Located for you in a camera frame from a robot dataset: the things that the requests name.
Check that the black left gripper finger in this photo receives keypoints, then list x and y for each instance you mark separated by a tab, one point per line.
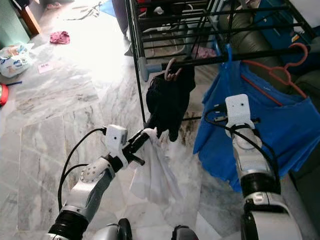
137	160
140	136

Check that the cream white garment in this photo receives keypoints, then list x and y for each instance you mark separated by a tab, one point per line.
155	175

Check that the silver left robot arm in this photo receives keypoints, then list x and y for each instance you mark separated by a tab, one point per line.
95	176

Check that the beige hanger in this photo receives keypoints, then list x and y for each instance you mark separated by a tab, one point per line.
166	71

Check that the orange hanger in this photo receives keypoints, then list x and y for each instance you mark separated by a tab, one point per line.
282	75

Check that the long black garment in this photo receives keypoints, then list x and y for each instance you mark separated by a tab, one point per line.
170	100

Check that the blue garment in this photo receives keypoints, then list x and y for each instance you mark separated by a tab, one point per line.
295	125

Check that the red blue backpack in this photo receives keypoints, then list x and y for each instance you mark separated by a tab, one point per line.
3	95

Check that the robot right leg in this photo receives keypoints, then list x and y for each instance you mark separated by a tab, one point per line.
184	234

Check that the white printed plastic bag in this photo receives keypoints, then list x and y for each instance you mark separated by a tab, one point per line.
17	60

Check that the white paper slip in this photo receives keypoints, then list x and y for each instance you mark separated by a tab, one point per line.
45	67

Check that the pink cloth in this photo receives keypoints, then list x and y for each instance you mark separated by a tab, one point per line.
60	37

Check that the green cabinet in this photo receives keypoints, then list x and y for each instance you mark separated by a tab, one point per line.
10	20

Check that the blue floor mat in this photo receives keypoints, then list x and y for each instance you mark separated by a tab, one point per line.
107	7

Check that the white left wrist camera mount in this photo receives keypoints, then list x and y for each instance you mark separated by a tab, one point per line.
116	140

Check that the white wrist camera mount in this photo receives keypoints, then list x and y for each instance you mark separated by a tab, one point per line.
116	140
239	107

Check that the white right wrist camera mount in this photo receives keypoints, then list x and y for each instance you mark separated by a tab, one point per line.
239	107

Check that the brown wooden frame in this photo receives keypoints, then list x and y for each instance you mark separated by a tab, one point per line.
31	20

